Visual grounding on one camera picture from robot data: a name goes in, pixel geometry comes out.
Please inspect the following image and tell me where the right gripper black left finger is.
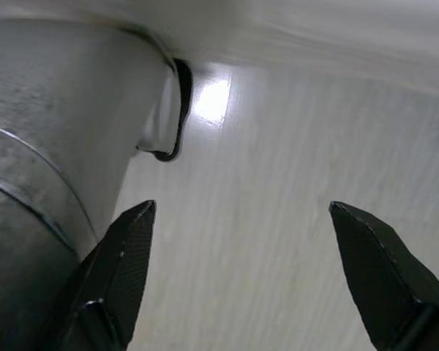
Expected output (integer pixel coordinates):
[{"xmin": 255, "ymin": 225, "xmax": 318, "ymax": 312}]
[{"xmin": 49, "ymin": 200, "xmax": 157, "ymax": 351}]

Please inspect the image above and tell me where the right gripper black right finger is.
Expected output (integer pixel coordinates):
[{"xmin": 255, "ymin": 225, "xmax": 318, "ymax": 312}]
[{"xmin": 329, "ymin": 200, "xmax": 439, "ymax": 351}]

